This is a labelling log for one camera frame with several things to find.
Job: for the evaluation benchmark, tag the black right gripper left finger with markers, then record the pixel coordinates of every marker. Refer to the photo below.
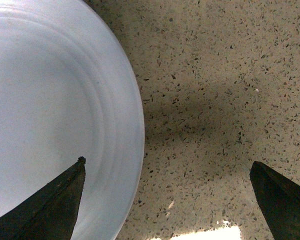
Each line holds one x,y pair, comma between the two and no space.
50,213

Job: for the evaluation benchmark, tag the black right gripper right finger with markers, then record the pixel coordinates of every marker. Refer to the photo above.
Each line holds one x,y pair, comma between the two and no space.
279,201

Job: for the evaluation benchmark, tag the light blue plate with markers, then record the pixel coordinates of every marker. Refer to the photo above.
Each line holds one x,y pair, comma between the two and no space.
67,90

